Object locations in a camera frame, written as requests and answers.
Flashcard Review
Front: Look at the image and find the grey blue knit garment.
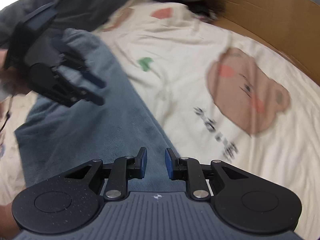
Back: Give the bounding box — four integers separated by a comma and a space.
15, 29, 184, 192

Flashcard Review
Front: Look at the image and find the black wrist strap cord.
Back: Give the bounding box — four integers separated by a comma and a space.
0, 94, 14, 133

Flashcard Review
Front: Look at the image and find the cream cartoon print bedsheet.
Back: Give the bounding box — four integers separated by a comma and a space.
1, 0, 319, 239

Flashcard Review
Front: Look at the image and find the brown cardboard box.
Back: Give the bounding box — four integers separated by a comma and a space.
208, 0, 319, 83

